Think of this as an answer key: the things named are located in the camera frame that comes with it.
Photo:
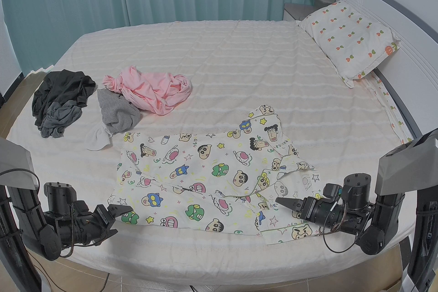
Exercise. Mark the dark grey garment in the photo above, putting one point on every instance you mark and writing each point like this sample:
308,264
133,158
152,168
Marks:
60,121

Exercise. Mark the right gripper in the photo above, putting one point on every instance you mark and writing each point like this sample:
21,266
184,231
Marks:
321,212

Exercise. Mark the bed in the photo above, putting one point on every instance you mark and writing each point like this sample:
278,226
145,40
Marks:
256,71

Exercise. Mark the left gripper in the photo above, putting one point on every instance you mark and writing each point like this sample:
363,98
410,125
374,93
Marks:
87,225

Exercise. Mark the white printed pyjama top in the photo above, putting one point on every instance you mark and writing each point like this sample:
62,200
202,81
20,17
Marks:
205,177

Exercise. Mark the grey knit garment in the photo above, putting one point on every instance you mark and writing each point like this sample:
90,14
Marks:
118,112

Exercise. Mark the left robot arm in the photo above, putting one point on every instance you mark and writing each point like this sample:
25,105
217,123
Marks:
30,215

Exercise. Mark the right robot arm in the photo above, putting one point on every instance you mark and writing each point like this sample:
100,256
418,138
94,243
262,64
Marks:
386,188

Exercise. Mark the white printed pillow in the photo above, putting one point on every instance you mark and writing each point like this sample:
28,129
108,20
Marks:
349,40

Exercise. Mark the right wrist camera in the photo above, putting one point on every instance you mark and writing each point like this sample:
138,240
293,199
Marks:
332,191

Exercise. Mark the black garment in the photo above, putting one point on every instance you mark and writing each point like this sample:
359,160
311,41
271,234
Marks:
65,88

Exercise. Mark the grey bedside table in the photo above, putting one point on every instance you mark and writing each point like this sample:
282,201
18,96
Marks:
301,10

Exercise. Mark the small white garment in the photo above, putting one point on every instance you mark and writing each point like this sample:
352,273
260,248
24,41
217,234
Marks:
97,140

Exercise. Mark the pink garment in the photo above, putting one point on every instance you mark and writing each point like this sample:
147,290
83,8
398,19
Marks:
154,92

